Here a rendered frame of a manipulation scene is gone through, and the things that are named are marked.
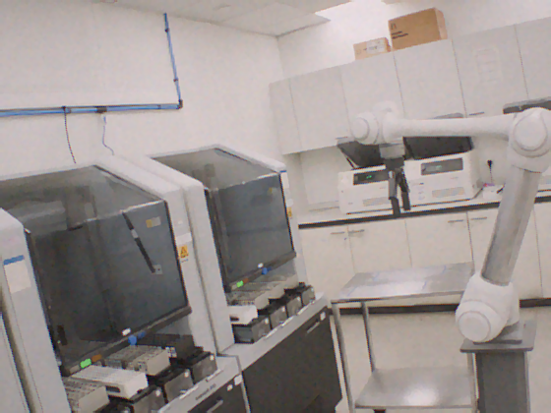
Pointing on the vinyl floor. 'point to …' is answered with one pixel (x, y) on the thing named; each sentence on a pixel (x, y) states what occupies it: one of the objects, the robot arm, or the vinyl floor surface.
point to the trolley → (448, 284)
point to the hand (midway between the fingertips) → (401, 210)
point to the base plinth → (433, 307)
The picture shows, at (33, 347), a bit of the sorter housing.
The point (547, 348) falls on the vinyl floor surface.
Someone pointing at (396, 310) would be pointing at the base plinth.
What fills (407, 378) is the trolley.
